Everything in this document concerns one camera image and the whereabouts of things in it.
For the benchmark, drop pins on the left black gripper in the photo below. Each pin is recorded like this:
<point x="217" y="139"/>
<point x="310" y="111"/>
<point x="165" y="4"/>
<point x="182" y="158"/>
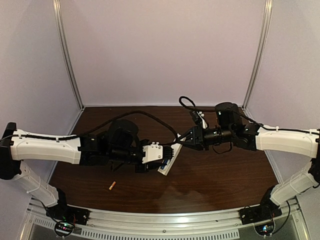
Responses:
<point x="145" y="169"/>

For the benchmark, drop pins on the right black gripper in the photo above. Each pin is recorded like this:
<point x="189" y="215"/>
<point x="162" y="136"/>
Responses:
<point x="198" y="142"/>

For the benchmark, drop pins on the white remote control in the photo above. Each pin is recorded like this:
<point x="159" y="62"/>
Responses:
<point x="176" y="150"/>

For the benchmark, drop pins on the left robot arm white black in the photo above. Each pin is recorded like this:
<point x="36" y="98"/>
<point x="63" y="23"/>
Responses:
<point x="120" y="143"/>

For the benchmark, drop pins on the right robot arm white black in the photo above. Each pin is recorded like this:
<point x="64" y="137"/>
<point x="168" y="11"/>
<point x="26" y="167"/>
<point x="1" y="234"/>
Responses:
<point x="243" y="132"/>

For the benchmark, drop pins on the orange battery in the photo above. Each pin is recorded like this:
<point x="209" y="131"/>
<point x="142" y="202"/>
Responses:
<point x="112" y="185"/>

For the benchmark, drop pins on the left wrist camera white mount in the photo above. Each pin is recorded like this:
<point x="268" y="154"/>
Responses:
<point x="156" y="152"/>

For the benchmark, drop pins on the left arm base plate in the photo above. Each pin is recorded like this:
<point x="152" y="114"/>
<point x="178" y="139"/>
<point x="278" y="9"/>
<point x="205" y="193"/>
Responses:
<point x="70" y="214"/>

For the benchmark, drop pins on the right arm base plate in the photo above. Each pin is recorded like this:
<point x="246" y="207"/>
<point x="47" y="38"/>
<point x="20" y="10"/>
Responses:
<point x="259" y="213"/>

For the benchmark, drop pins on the front aluminium rail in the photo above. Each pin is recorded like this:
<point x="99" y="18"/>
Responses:
<point x="210" y="225"/>

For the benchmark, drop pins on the right aluminium frame post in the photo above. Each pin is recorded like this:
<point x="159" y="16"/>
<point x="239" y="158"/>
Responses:
<point x="264" y="32"/>

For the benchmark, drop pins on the aluminium frame post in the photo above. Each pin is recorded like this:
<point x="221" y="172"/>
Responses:
<point x="264" y="32"/>
<point x="65" y="52"/>

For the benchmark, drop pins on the left aluminium frame post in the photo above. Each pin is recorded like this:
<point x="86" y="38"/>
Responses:
<point x="65" y="52"/>

